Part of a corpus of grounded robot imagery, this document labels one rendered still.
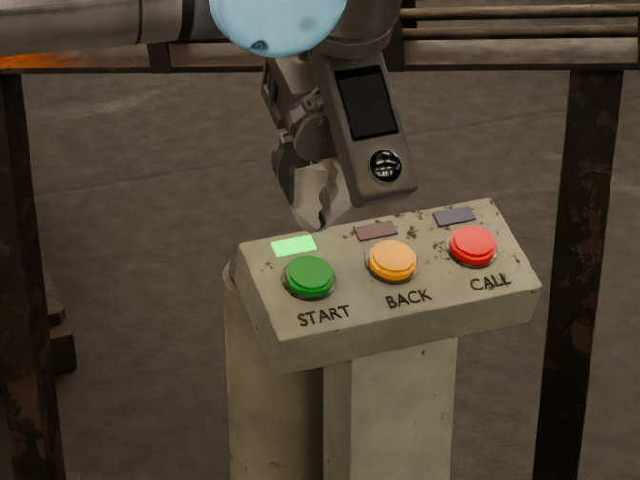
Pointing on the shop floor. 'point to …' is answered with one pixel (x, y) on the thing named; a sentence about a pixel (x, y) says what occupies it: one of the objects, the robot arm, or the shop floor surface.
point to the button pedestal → (387, 335)
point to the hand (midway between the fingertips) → (319, 226)
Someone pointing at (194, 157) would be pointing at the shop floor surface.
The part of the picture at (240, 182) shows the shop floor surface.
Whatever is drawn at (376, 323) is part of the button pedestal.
